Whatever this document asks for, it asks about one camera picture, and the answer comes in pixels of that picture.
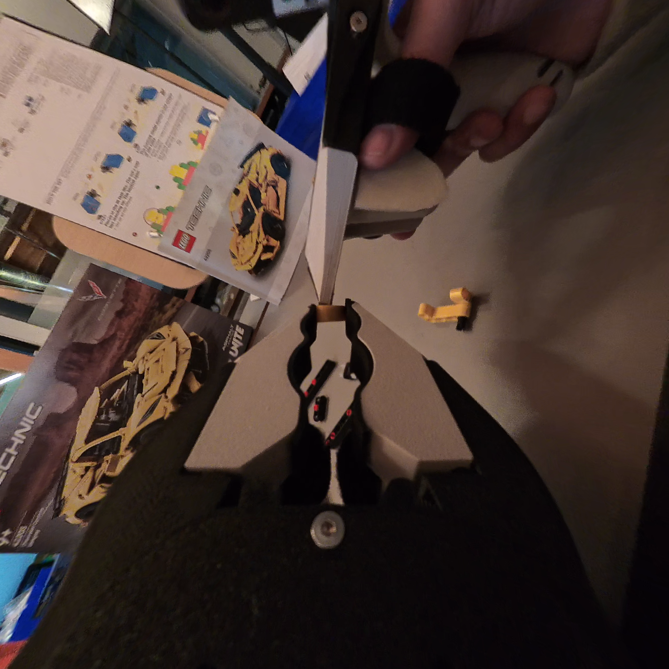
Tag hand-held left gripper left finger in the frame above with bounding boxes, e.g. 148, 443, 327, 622
184, 305, 326, 505

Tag grey desk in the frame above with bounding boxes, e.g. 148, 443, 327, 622
251, 0, 669, 628

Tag black beam with red pins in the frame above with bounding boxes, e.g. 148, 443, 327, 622
324, 407, 357, 448
303, 359, 336, 396

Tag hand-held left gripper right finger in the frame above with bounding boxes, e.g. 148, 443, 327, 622
334, 299, 475, 505

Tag small yellow brick with pins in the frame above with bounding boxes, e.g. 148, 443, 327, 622
417, 287, 475, 331

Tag person's right hand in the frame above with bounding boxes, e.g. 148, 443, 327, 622
360, 0, 615, 178

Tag instruction booklet car picture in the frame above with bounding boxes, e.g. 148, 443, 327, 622
157, 98, 318, 305

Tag blue plastic bin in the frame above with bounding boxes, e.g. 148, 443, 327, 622
275, 0, 408, 160

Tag white instruction sheet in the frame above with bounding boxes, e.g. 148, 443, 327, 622
0, 16, 231, 252

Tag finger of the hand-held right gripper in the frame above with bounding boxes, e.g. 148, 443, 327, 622
305, 148, 359, 305

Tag white paper sheets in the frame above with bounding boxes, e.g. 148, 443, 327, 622
282, 13, 330, 96

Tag dark toy car box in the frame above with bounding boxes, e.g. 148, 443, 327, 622
0, 263, 255, 556

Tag blue carton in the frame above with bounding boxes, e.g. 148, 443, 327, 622
0, 553, 73, 645

